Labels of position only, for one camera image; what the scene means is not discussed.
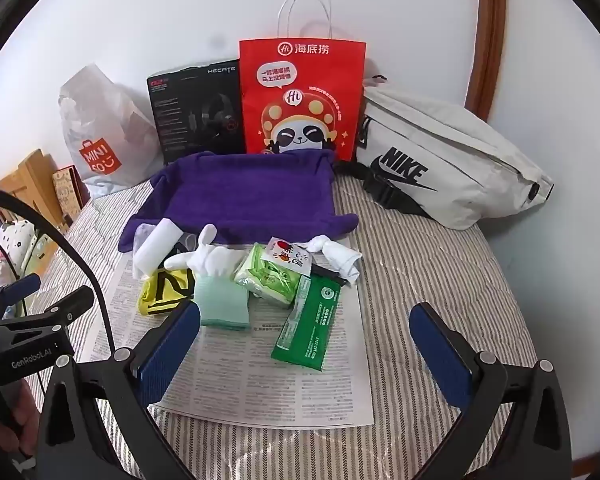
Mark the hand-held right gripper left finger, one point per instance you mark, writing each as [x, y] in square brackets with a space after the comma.
[170, 355]

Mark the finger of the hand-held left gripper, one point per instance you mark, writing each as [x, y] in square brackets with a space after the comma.
[22, 286]
[67, 306]

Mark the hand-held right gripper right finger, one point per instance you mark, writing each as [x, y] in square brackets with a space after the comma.
[440, 355]

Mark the white glove green cuff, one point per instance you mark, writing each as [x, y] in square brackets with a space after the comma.
[220, 300]

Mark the light green tissue packet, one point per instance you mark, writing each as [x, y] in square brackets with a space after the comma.
[265, 282]

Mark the green wet wipe packet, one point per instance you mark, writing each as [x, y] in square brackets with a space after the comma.
[305, 330]

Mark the white snack packet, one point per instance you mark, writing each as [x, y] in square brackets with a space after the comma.
[285, 257]

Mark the purple towel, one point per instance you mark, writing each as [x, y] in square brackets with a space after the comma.
[250, 195]

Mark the person's left hand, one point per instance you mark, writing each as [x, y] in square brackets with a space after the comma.
[17, 415]

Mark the white patterned cushion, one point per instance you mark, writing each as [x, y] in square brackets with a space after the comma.
[17, 245]

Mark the striped bed sheet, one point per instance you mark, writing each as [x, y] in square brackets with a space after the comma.
[420, 270]

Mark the newspaper sheet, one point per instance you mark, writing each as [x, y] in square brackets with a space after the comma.
[260, 370]

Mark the wooden stand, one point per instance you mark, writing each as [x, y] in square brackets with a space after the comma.
[30, 180]

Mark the patterned cardboard box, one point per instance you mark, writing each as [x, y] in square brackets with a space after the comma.
[70, 190]

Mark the translucent plastic shopping bag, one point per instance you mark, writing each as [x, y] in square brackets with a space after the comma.
[105, 125]

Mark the white waist bag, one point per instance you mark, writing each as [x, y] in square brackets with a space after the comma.
[455, 160]

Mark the black headphone box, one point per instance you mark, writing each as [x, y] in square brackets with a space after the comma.
[190, 110]

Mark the red paper bag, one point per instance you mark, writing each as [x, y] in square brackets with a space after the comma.
[300, 90]

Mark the wooden door frame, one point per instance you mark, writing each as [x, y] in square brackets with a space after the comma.
[490, 35]

